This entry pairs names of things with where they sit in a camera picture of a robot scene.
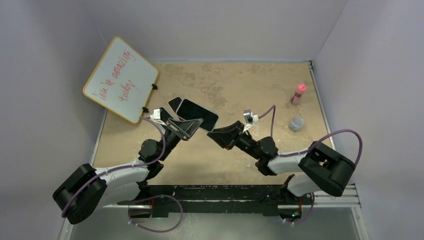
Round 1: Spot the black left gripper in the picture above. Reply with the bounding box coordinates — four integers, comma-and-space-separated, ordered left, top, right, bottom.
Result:
158, 119, 204, 162

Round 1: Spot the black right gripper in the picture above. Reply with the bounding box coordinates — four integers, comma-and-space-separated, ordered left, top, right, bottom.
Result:
207, 119, 261, 159

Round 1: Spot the black screen smartphone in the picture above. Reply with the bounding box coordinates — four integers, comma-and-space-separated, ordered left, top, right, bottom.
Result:
176, 98, 220, 132

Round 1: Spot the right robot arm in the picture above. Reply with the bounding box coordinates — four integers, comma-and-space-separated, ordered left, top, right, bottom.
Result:
207, 121, 363, 204

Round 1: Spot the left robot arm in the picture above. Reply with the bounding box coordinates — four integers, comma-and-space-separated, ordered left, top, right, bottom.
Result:
52, 118, 203, 225

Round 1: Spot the pink cased smartphone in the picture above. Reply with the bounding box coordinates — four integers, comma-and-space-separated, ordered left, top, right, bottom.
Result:
168, 96, 183, 115

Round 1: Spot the clear plastic cup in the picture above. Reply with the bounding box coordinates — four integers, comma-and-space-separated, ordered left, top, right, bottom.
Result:
287, 115, 305, 132

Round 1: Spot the pink capped bottle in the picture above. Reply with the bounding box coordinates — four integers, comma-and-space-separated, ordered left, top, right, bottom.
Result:
290, 83, 307, 105

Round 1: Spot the whiteboard with red writing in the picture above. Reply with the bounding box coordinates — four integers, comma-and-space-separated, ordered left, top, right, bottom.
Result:
82, 36, 159, 124

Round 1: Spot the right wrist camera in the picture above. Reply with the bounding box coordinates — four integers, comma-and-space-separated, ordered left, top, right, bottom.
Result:
242, 109, 259, 133

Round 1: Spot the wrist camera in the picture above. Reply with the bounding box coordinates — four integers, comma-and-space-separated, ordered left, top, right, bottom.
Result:
150, 108, 166, 125
242, 109, 259, 133

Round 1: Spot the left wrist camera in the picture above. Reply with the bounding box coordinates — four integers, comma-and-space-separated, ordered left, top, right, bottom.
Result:
150, 108, 166, 125

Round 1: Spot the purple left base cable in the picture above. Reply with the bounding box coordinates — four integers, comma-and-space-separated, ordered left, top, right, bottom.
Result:
127, 194, 184, 233

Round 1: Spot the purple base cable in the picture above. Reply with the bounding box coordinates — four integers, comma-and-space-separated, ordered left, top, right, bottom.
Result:
127, 194, 184, 233
281, 192, 316, 226

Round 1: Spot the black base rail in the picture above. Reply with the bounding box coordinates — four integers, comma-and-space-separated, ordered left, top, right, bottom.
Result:
118, 182, 315, 221

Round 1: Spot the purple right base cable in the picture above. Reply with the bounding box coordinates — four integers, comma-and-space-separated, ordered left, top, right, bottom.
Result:
281, 192, 316, 226

